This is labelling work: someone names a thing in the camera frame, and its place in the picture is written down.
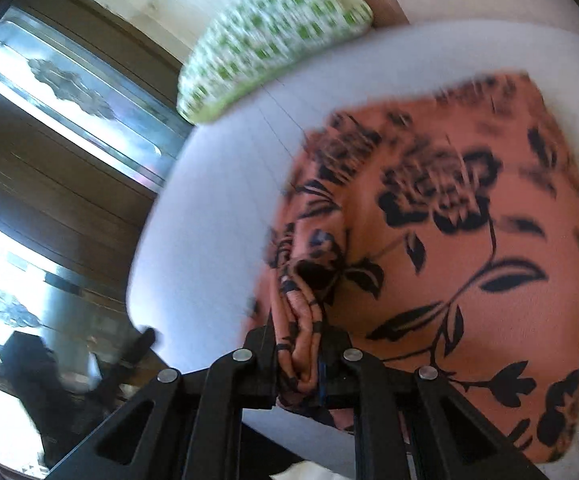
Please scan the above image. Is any orange black floral garment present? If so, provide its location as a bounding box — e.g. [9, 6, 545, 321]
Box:
[250, 73, 579, 463]

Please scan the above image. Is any stained glass window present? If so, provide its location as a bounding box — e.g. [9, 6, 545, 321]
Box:
[0, 8, 192, 192]

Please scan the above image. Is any green white patterned pillow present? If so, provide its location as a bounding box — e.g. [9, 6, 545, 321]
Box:
[176, 0, 373, 125]

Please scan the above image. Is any white quilted mattress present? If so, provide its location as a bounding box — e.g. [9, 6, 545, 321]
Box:
[128, 0, 579, 479]

